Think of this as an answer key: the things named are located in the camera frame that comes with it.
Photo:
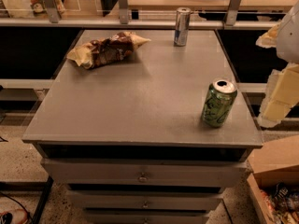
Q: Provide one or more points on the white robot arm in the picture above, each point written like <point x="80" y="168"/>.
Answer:
<point x="282" y="88"/>

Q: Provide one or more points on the green soda can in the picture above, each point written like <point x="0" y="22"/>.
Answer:
<point x="219" y="100"/>

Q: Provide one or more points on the silver blue energy drink can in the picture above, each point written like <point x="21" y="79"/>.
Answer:
<point x="182" y="26"/>

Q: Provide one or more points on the brown yellow chip bag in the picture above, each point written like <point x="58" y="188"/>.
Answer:
<point x="100" y="52"/>

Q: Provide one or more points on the middle grey drawer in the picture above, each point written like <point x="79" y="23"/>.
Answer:
<point x="144" y="200"/>

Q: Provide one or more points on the grey drawer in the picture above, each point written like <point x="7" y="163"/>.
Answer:
<point x="143" y="217"/>
<point x="152" y="173"/>
<point x="144" y="200"/>

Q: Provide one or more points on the top grey drawer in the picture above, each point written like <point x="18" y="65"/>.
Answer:
<point x="152" y="173"/>

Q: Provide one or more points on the bottom grey drawer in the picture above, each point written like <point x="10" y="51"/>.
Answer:
<point x="143" y="217"/>

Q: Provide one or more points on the metal railing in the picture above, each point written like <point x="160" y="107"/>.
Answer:
<point x="86" y="14"/>

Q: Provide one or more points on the cardboard box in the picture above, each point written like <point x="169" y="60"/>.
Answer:
<point x="277" y="161"/>

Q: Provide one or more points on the white printed bag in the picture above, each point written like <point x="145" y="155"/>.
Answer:
<point x="22" y="8"/>

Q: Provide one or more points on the snack bags in box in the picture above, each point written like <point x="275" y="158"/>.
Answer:
<point x="283" y="203"/>

